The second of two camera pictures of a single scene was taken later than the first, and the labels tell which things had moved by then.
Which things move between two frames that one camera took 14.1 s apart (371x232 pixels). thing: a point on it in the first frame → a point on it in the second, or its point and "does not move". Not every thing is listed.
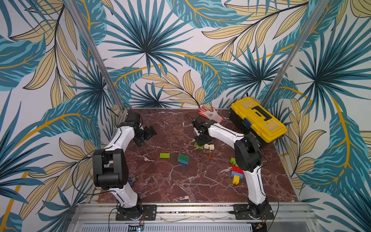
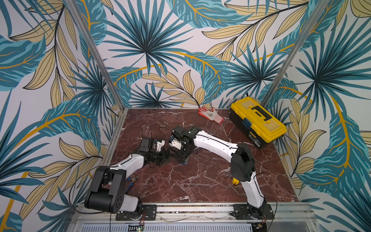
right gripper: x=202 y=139 → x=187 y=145
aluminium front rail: x=289 y=217 does not move
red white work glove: x=211 y=114 does not move
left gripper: x=149 y=134 → x=164 y=156
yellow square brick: x=236 y=179 does not move
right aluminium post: x=317 y=9 does not move
